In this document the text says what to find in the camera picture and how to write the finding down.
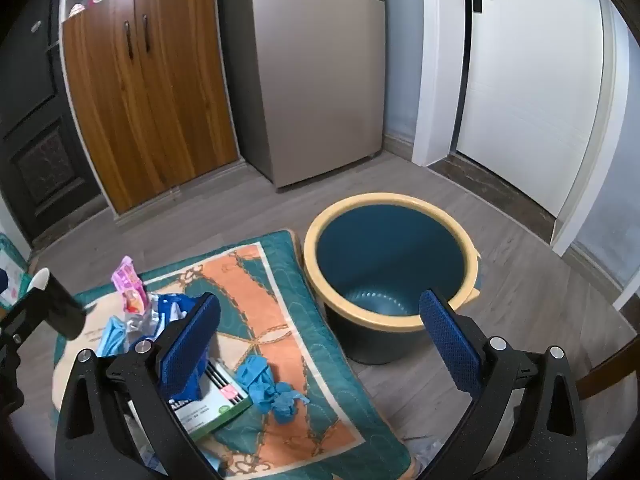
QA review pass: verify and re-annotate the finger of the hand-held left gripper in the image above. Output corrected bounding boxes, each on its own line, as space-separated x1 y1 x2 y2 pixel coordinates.
31 274 89 339

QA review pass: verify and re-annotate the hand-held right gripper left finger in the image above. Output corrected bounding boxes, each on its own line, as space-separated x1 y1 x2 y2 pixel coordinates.
54 292 223 480

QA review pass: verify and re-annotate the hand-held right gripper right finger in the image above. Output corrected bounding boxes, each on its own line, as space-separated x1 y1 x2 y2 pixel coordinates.
417 287 588 480

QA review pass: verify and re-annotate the dark blue glove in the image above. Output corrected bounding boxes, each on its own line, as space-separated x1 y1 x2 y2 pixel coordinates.
269 381 312 424
154 292 201 332

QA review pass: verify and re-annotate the light blue glove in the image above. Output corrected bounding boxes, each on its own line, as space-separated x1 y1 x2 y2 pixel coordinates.
234 355 277 414
95 317 136 358

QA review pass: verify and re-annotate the pink snack packet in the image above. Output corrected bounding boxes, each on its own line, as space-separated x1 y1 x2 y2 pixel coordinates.
111 256 151 313

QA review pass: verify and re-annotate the blue bin with yellow rim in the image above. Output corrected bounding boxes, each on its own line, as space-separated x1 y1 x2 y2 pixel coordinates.
303 191 482 366

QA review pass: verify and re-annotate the white oval object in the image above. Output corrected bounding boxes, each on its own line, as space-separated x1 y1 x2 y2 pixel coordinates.
27 267 51 293

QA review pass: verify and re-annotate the clear plastic wrapper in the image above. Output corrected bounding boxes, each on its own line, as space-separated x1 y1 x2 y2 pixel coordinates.
122 302 168 353

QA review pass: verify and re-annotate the wet wipes pack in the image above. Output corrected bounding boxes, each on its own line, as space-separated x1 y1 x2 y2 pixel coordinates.
0 232 28 308

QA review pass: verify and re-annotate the teal orange printed mat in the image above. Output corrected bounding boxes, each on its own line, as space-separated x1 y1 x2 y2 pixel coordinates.
52 230 416 480

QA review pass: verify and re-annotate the wooden chair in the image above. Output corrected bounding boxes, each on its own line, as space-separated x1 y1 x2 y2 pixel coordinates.
575 345 640 401

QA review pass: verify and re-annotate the clear plastic bag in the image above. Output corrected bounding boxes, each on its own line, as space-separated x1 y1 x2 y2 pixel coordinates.
586 435 633 480

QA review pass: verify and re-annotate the dark door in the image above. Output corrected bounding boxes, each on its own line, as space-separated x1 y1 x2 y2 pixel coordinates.
0 0 108 251

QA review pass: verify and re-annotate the wooden cabinet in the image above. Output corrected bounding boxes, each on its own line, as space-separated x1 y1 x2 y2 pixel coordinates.
60 0 240 216

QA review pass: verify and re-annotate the white door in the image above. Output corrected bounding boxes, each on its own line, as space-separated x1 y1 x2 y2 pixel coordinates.
452 0 608 218

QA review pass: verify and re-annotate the beige refrigerator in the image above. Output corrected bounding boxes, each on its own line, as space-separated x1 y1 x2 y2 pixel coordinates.
217 0 387 191

